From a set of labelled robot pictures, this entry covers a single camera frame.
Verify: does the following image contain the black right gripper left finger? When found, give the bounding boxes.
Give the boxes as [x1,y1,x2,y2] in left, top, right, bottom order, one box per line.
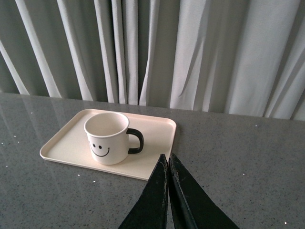
[119,154,169,229]

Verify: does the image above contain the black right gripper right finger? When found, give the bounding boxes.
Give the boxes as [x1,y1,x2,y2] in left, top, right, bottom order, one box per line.
[169,154,238,229]

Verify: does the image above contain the white smiley mug black handle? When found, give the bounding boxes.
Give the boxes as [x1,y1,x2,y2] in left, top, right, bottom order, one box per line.
[84,112,144,165]

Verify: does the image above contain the pale pink rectangular tray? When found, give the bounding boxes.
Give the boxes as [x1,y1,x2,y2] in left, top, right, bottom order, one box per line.
[40,109,177,180]

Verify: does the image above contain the white pleated curtain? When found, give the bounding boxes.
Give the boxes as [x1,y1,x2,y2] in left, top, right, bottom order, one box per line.
[0,0,305,120]

